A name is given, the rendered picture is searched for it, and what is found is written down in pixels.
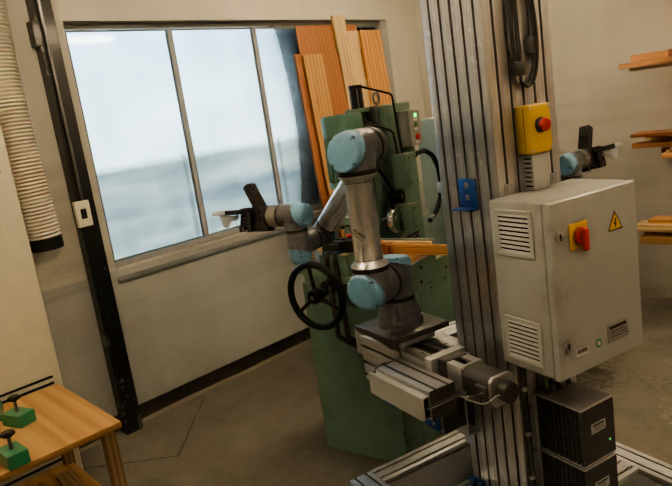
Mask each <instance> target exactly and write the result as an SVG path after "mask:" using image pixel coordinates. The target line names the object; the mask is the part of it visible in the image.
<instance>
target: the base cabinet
mask: <svg viewBox="0 0 672 486"><path fill-rule="evenodd" d="M415 297H416V300H417V302H418V305H419V307H420V309H421V311H422V312H424V313H427V314H430V315H433V316H436V317H439V318H442V319H445V320H448V321H449V322H452V321H455V312H454V304H453V295H452V286H451V277H450V271H448V272H446V273H445V274H443V275H442V276H440V277H438V278H437V279H435V280H434V281H432V282H430V283H429V284H427V285H426V286H424V287H422V288H421V289H419V290H418V291H416V292H415ZM331 309H332V308H331V307H330V306H329V305H327V304H323V303H318V304H316V305H313V304H310V305H309V306H308V307H307V308H306V310H307V317H308V318H309V319H311V320H312V321H314V322H317V323H321V324H324V323H329V322H331V321H332V320H333V316H332V310H331ZM346 310H347V311H346V312H347V315H348V321H349V322H348V323H349V327H350V328H349V329H350V333H351V335H352V336H353V337H355V331H354V329H355V325H357V324H360V323H363V322H366V321H369V320H372V319H375V318H377V317H378V312H379V308H376V309H374V310H369V311H368V310H363V309H360V308H358V307H357V306H347V305H346ZM309 329H310V335H311V342H312V348H313V354H314V361H315V367H316V373H317V379H318V386H319V392H320V398H321V405H322V411H323V417H324V423H325V430H326V436H327V442H328V446H329V447H333V448H337V449H341V450H344V451H348V452H352V453H356V454H360V455H364V456H368V457H372V458H376V459H380V460H384V461H388V462H390V461H392V460H394V459H396V458H398V457H400V456H402V455H405V454H407V453H409V452H411V451H413V450H415V449H417V448H419V447H421V446H424V445H426V444H428V443H430V442H432V441H434V440H435V439H436V438H437V437H438V436H439V435H440V434H441V433H442V432H438V431H436V430H435V429H433V428H431V427H429V426H428V425H426V424H424V423H422V421H420V420H419V419H417V418H415V417H413V416H411V415H410V414H408V413H406V412H404V411H403V410H401V409H399V408H396V407H394V406H392V405H390V404H388V403H387V402H385V401H383V400H382V399H381V398H380V397H378V396H376V395H375V394H373V393H371V388H370V381H369V380H368V379H366V375H365V368H364V361H363V354H361V353H358V351H357V349H356V348H355V347H352V346H350V345H348V344H346V343H345V342H342V341H340V340H339V339H338V338H337V337H336V335H335V334H336V333H335V330H334V329H335V328H332V329H330V330H324V331H323V330H316V329H313V328H311V327H309ZM355 338H356V337H355Z"/></svg>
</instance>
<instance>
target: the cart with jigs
mask: <svg viewBox="0 0 672 486"><path fill-rule="evenodd" d="M7 402H8V403H5V404H2V401H1V400H0V483H1V482H3V481H5V480H8V479H10V478H12V477H14V476H16V475H18V474H21V473H23V472H25V471H27V470H29V469H32V468H34V467H36V466H38V465H40V464H43V463H45V462H47V461H49V460H51V459H53V458H56V457H58V456H60V455H61V458H62V462H63V464H61V465H59V466H57V467H55V468H53V469H50V470H48V471H46V472H44V473H42V474H40V475H38V476H35V477H33V478H31V479H29V480H27V481H25V482H23V483H20V484H18V485H16V486H102V485H101V484H100V483H99V482H97V481H96V480H95V479H94V478H93V477H91V476H90V475H89V474H88V473H86V472H85V471H84V470H83V469H81V468H80V467H79V466H78V465H77V464H76V460H75V456H74V452H73V449H75V448H78V447H80V446H82V445H84V444H86V443H88V442H91V441H93V440H95V439H97V438H99V437H100V438H101V442H102V447H103V451H104V455H105V459H106V464H107V468H108V472H109V477H110V481H111V485H112V486H128V485H127V481H126V476H125V472H124V467H123V463H122V459H121V454H120V450H119V446H118V442H117V437H116V433H115V430H117V429H119V428H121V427H122V424H121V421H119V420H118V419H116V418H114V417H113V416H111V415H109V414H108V413H106V412H104V411H103V410H101V409H99V408H98V407H96V406H94V405H93V404H91V403H89V402H88V401H86V400H84V399H83V398H81V397H79V396H78V395H76V394H74V393H73V392H71V391H69V390H68V389H66V388H64V387H63V386H61V385H59V384H55V385H52V386H50V387H47V388H45V389H42V390H39V391H37V392H34V393H32V394H29V395H26V396H24V397H20V395H19V394H13V395H11V396H9V397H8V398H7Z"/></svg>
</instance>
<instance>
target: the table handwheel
mask: <svg viewBox="0 0 672 486"><path fill-rule="evenodd" d="M311 268H313V269H317V270H319V271H321V272H323V273H324V274H325V275H326V276H327V277H328V278H329V279H330V280H331V281H332V283H333V285H334V291H337V294H338V299H339V306H337V305H335V304H333V303H331V302H330V301H328V300H326V299H325V296H327V295H329V290H328V289H329V288H328V286H327V287H325V288H321V289H320V288H316V286H315V282H314V278H313V274H312V270H311ZM304 269H307V271H308V275H309V278H310V283H311V287H312V290H311V291H309V292H308V294H307V298H308V302H307V303H306V304H305V305H304V306H303V307H302V308H300V307H299V305H298V303H297V301H296V297H295V292H294V284H295V280H296V277H297V276H298V274H299V273H300V272H301V271H302V270H304ZM343 287H344V284H341V282H340V281H339V279H338V278H337V276H336V275H335V274H334V273H333V272H332V271H331V270H330V269H329V268H328V267H326V266H325V265H323V264H321V263H318V262H313V261H308V262H304V263H301V264H299V265H298V266H296V267H295V268H294V269H293V271H292V272H291V274H290V276H289V280H288V288H287V289H288V297H289V301H290V304H291V306H292V308H293V310H294V312H295V314H296V315H297V316H298V318H299V319H300V320H301V321H302V322H303V323H305V324H306V325H307V326H309V327H311V328H313V329H316V330H323V331H324V330H330V329H332V328H334V327H336V326H337V325H338V324H339V323H340V322H341V320H342V319H343V317H344V314H345V310H346V297H345V292H344V289H343ZM320 302H323V303H325V304H327V305H329V306H330V307H332V308H334V309H336V310H337V311H338V312H337V315H336V317H335V318H334V319H333V320H332V321H331V322H329V323H324V324H321V323H317V322H314V321H312V320H311V319H309V318H308V317H307V316H306V315H305V314H304V313H303V311H304V310H305V309H306V308H307V307H308V306H309V305H310V304H313V305H316V304H318V303H320Z"/></svg>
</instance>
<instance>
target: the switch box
mask: <svg viewBox="0 0 672 486"><path fill-rule="evenodd" d="M414 113H416V117H414V116H413V114H414ZM397 118H398V126H399V132H400V137H401V143H402V148H403V147H412V146H416V145H420V144H423V142H422V133H421V124H420V116H419V109H412V110H405V111H400V112H397ZM413 118H417V120H413ZM415 121H416V122H417V123H418V125H417V127H418V129H416V130H415V129H414V128H416V127H415V125H414V122H415ZM417 133H419V134H420V139H419V142H417V143H416V141H417V138H416V134H417Z"/></svg>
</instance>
